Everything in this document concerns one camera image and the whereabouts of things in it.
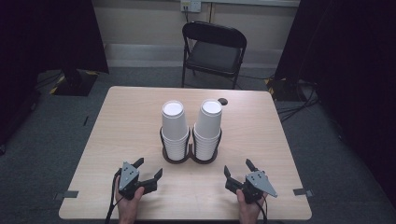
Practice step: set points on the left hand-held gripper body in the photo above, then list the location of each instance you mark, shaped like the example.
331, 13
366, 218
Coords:
128, 179

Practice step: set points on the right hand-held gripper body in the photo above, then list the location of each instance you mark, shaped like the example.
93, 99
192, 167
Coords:
258, 183

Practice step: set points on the black double cup holder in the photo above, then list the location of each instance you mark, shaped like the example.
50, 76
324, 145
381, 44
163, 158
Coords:
190, 157

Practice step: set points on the person's left hand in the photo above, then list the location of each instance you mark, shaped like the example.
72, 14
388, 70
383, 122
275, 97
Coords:
128, 206

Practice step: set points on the person's right hand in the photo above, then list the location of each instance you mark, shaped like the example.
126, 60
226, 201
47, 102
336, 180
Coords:
248, 210

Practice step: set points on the grey tape strip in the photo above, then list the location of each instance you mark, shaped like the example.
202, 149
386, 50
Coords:
302, 192
67, 194

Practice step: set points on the small black floor tape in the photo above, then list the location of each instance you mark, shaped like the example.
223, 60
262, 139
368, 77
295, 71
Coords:
85, 121

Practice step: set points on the dark round table grommet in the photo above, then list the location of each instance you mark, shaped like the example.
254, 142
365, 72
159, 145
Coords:
223, 101

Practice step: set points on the black stand base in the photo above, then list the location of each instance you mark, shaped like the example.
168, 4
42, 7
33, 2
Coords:
76, 84
285, 90

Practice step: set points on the black folding chair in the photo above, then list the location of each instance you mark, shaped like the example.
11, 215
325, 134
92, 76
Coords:
214, 56

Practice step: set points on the dark curtain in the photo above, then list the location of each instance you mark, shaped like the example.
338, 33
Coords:
46, 34
351, 62

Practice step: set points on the white wall outlet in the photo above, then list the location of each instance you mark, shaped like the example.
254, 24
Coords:
190, 5

